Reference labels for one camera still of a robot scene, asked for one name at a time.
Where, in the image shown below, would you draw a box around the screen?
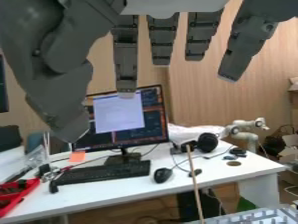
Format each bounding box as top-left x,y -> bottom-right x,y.
71,84 -> 172,165

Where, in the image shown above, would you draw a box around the white desk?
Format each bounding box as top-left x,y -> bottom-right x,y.
0,139 -> 287,224

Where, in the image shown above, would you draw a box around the black mouse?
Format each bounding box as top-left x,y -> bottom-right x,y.
152,167 -> 174,184

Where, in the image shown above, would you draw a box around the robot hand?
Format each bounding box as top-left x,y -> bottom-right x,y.
0,0 -> 298,144

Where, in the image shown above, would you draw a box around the orange sticky note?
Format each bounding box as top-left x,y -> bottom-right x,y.
67,150 -> 87,164

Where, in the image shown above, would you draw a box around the small white jointed device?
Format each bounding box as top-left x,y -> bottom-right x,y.
219,116 -> 271,155

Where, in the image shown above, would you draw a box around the black keyboard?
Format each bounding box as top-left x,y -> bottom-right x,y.
51,159 -> 152,187

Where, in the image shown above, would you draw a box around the black headphones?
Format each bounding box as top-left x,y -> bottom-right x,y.
179,132 -> 220,155

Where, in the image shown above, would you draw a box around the red tray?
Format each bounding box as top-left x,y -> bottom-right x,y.
0,176 -> 42,218

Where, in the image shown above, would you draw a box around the thin stick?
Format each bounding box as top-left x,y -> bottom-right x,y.
184,144 -> 206,224

